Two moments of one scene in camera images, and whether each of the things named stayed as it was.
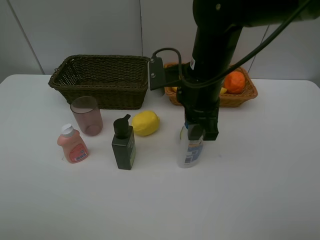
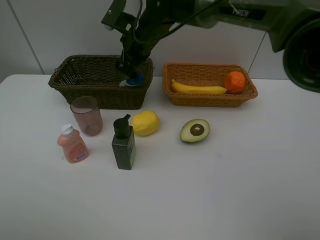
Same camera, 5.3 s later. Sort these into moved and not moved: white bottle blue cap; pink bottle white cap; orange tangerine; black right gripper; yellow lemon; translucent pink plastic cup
Moved: black right gripper; white bottle blue cap
Not moved: orange tangerine; translucent pink plastic cup; yellow lemon; pink bottle white cap
